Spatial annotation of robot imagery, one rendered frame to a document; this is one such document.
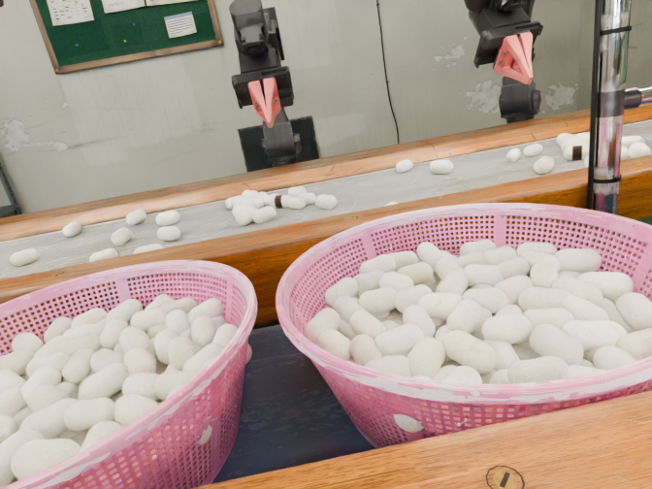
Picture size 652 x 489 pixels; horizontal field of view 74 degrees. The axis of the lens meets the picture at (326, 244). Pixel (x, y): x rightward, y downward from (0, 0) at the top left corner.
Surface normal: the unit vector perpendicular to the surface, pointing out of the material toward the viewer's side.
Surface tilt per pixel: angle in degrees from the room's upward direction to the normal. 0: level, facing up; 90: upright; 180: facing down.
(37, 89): 90
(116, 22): 90
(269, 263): 90
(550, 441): 0
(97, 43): 90
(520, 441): 0
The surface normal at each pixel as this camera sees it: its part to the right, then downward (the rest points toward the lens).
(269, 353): -0.17, -0.93
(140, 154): 0.10, 0.33
